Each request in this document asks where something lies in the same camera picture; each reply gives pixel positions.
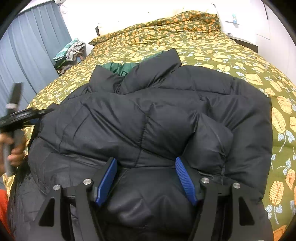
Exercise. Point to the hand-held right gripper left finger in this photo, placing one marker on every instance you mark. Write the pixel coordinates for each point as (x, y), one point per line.
(106, 183)

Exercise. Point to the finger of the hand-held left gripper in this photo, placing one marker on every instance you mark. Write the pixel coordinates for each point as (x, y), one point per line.
(30, 114)

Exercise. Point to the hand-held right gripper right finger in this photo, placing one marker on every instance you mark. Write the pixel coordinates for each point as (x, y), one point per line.
(185, 180)

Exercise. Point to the black puffer jacket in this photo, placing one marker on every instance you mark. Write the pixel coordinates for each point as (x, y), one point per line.
(150, 129)

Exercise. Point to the pile of clothes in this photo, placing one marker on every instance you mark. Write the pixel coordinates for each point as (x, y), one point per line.
(69, 52)

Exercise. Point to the person's left hand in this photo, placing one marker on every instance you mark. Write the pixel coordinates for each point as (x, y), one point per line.
(17, 154)

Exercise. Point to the blue curtain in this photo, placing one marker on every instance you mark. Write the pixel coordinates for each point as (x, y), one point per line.
(34, 46)

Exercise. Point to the person's orange trousers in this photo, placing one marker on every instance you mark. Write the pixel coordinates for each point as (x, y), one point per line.
(3, 208)

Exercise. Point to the dark headboard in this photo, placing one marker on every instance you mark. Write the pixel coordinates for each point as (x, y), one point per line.
(97, 31)

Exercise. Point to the green orange floral bedspread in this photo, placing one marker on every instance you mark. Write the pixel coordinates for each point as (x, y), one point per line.
(219, 58)

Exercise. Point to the white wardrobe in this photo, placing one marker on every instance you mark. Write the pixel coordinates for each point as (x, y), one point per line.
(279, 41)

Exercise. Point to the wall outlet with blue plug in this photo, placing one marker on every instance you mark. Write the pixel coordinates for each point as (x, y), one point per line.
(233, 20)

